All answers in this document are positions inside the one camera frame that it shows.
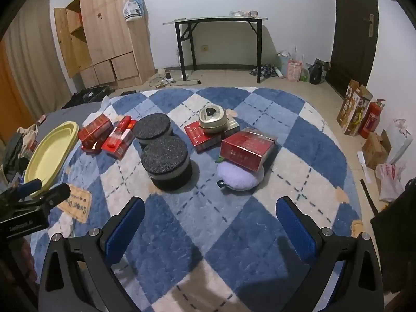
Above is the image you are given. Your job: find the brown cardboard box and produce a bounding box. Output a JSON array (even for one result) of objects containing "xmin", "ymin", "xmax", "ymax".
[{"xmin": 362, "ymin": 130, "xmax": 392, "ymax": 170}]

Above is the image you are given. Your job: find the black foam cylinder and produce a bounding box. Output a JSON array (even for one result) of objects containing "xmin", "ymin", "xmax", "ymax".
[{"xmin": 140, "ymin": 136, "xmax": 193, "ymax": 192}]

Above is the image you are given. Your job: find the wooden wardrobe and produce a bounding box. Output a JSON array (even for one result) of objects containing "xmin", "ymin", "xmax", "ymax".
[{"xmin": 54, "ymin": 0, "xmax": 156, "ymax": 89}]

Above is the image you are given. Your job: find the orange wooden door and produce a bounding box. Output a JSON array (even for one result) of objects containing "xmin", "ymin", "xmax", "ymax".
[{"xmin": 0, "ymin": 39, "xmax": 36, "ymax": 145}]

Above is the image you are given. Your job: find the black foam ball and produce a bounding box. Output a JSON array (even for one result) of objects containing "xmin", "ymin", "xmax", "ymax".
[{"xmin": 134, "ymin": 113, "xmax": 173, "ymax": 147}]

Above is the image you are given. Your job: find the power strip with cables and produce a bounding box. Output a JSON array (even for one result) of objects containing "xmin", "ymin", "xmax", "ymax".
[{"xmin": 148, "ymin": 68, "xmax": 202, "ymax": 88}]

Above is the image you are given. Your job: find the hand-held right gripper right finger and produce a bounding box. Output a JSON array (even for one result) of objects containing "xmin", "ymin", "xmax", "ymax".
[{"xmin": 276, "ymin": 196, "xmax": 386, "ymax": 312}]

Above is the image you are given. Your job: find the purple plush puff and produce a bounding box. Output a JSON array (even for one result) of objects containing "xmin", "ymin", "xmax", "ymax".
[{"xmin": 215, "ymin": 158, "xmax": 265, "ymax": 192}]

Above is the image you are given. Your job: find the beige garment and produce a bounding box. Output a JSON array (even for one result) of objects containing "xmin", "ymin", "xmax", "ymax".
[{"xmin": 17, "ymin": 125, "xmax": 40, "ymax": 141}]

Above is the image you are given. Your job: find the dark green garment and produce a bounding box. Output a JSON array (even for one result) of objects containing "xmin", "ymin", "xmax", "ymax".
[{"xmin": 0, "ymin": 133, "xmax": 31, "ymax": 186}]

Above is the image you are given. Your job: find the white red plastic bag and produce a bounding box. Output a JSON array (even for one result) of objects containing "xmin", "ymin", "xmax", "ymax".
[{"xmin": 375, "ymin": 162, "xmax": 407, "ymax": 203}]

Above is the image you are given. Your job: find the gold lidded tin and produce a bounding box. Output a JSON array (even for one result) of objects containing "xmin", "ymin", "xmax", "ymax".
[{"xmin": 198, "ymin": 105, "xmax": 229, "ymax": 134}]

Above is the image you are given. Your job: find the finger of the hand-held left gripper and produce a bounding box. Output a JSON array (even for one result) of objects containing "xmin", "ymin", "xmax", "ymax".
[
  {"xmin": 0, "ymin": 178, "xmax": 43, "ymax": 206},
  {"xmin": 31, "ymin": 183, "xmax": 72, "ymax": 213}
]

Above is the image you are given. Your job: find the white paper bag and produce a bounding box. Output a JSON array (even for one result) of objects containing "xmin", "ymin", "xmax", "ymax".
[{"xmin": 387, "ymin": 119, "xmax": 414, "ymax": 165}]

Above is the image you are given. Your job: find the black folding table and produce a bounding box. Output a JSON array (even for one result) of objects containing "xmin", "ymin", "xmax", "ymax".
[{"xmin": 162, "ymin": 16, "xmax": 269, "ymax": 84}]

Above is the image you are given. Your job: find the blue checkered blanket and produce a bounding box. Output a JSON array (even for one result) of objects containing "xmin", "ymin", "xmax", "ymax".
[{"xmin": 31, "ymin": 86, "xmax": 363, "ymax": 312}]

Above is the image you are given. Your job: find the checkered cloth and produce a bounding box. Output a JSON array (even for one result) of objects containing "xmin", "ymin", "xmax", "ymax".
[{"xmin": 250, "ymin": 64, "xmax": 280, "ymax": 79}]

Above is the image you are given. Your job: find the red fire extinguisher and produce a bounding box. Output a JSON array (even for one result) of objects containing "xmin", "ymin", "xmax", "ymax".
[{"xmin": 358, "ymin": 98, "xmax": 386, "ymax": 139}]

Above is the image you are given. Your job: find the small black bag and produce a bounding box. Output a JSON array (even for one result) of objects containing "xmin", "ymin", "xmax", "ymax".
[{"xmin": 308, "ymin": 59, "xmax": 327, "ymax": 85}]

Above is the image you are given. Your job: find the dark door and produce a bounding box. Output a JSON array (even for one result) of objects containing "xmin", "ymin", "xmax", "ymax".
[{"xmin": 326, "ymin": 0, "xmax": 379, "ymax": 97}]

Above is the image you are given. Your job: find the yellow plastic basin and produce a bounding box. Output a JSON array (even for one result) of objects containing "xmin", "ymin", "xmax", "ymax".
[{"xmin": 24, "ymin": 122, "xmax": 79, "ymax": 198}]

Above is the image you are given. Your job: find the pink bag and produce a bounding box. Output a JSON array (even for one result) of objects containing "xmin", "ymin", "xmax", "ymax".
[{"xmin": 286, "ymin": 58, "xmax": 303, "ymax": 82}]

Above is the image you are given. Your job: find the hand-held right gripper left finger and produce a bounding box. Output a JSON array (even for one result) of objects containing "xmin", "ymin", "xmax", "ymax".
[{"xmin": 38, "ymin": 197, "xmax": 146, "ymax": 312}]

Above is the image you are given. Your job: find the red gold carton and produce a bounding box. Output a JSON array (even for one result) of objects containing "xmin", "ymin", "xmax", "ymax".
[
  {"xmin": 184, "ymin": 120, "xmax": 225, "ymax": 153},
  {"xmin": 220, "ymin": 128, "xmax": 277, "ymax": 172}
]

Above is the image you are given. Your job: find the beige curtain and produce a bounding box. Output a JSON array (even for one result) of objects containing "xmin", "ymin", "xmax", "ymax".
[{"xmin": 0, "ymin": 0, "xmax": 82, "ymax": 127}]

